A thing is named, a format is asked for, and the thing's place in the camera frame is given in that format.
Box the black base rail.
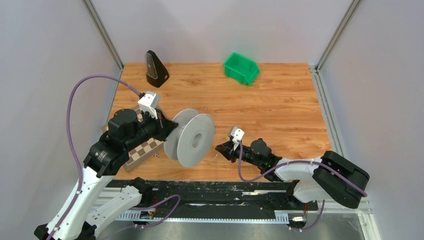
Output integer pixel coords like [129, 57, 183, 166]
[119, 180, 320, 220]

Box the grey perforated cable spool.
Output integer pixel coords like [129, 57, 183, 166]
[163, 108, 215, 168]

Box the green plastic bin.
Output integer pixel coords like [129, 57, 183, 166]
[223, 52, 260, 85]

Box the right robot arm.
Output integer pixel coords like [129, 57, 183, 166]
[215, 137, 370, 209]

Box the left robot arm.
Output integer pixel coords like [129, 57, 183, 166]
[34, 108, 179, 240]

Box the black metronome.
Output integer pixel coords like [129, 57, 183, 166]
[145, 50, 170, 88]

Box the wooden chessboard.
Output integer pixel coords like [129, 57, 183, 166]
[100, 105, 167, 173]

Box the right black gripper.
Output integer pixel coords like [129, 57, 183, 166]
[216, 140, 264, 169]

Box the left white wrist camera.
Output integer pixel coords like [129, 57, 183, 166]
[137, 91, 161, 120]

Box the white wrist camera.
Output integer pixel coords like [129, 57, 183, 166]
[137, 91, 161, 120]
[228, 126, 245, 150]

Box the white slotted cable duct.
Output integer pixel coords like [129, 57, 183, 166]
[116, 211, 290, 224]

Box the aluminium frame post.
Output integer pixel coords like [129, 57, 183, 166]
[315, 0, 363, 72]
[82, 0, 124, 72]

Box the right aluminium frame post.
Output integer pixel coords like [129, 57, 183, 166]
[315, 0, 363, 72]

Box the left aluminium frame post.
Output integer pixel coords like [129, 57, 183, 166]
[82, 0, 124, 72]

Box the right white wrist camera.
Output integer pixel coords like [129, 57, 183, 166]
[228, 126, 245, 150]

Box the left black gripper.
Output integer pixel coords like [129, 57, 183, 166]
[125, 106, 179, 151]

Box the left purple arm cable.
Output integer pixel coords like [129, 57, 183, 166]
[46, 74, 143, 240]

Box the thin red wire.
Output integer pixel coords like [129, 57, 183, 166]
[185, 114, 216, 147]

